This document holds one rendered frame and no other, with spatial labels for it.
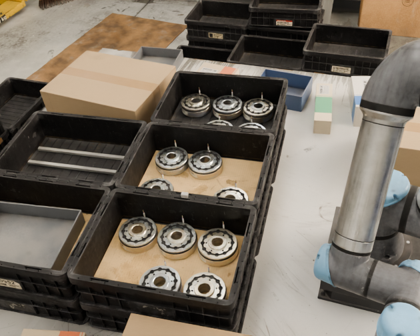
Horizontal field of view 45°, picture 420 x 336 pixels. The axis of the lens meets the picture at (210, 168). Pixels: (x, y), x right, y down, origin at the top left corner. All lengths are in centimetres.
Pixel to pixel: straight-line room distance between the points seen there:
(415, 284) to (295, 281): 51
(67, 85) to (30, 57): 226
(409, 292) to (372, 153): 26
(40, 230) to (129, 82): 66
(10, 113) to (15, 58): 140
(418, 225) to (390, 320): 36
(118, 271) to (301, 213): 60
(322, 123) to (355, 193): 92
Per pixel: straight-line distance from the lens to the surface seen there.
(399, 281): 100
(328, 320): 139
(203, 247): 132
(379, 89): 93
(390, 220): 125
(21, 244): 149
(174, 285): 126
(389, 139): 95
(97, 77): 195
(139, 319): 122
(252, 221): 127
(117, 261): 137
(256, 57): 298
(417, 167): 168
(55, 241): 146
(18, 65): 412
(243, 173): 154
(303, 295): 142
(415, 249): 143
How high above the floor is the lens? 188
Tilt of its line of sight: 42 degrees down
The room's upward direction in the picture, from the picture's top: 6 degrees counter-clockwise
